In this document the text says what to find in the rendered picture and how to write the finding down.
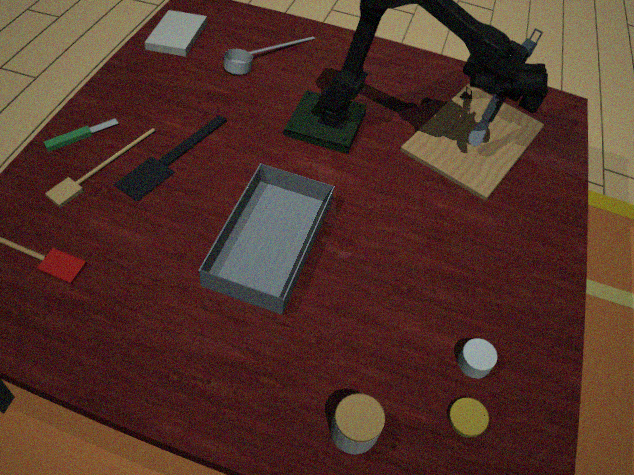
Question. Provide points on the light brown wooden board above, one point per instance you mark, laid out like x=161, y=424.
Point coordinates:
x=442, y=143

